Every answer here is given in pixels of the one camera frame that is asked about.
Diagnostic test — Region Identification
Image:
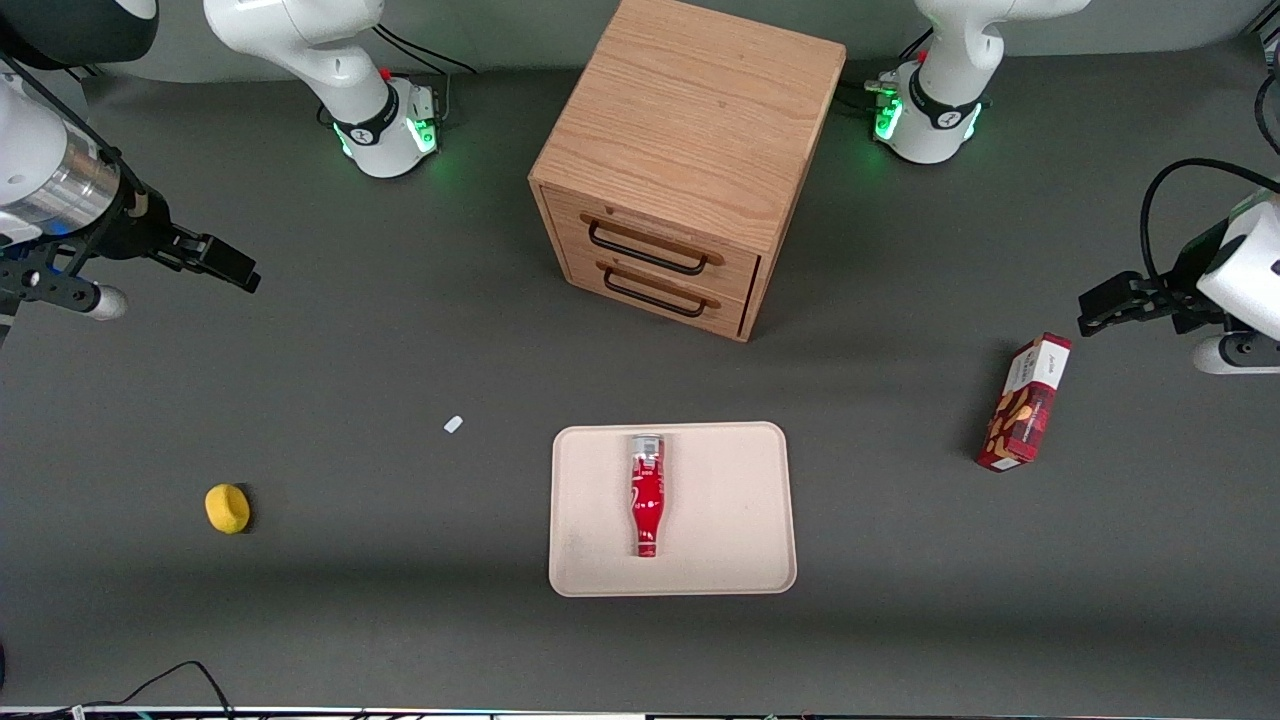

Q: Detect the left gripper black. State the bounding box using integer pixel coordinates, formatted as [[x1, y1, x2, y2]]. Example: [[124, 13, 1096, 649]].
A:
[[1077, 214, 1280, 377]]

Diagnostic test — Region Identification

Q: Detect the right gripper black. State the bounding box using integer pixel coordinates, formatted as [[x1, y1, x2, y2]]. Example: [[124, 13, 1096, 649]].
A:
[[0, 185, 262, 322]]

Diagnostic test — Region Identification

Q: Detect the red coke bottle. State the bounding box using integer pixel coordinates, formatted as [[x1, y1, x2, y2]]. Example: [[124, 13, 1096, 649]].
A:
[[627, 433, 667, 559]]

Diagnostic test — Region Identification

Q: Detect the beige plastic tray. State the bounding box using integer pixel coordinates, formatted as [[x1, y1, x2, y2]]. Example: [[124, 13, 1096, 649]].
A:
[[549, 421, 798, 598]]

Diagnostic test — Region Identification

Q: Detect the red plaid shortbread box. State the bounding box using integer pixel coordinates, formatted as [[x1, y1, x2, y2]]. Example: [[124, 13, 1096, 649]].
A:
[[976, 333, 1073, 473]]

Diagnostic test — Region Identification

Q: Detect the yellow round sponge toy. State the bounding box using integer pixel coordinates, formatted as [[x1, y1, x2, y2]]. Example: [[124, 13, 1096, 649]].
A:
[[205, 484, 251, 535]]

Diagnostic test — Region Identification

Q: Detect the wooden drawer cabinet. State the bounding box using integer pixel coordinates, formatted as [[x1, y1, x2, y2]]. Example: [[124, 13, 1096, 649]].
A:
[[528, 0, 848, 343]]

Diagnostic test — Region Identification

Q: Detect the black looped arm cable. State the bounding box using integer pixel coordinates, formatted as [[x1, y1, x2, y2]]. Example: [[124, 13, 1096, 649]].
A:
[[1140, 158, 1280, 291]]

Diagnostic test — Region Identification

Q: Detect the black drawer handle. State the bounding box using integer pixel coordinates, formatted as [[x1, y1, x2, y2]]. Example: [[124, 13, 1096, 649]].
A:
[[588, 220, 709, 277], [603, 266, 707, 319]]

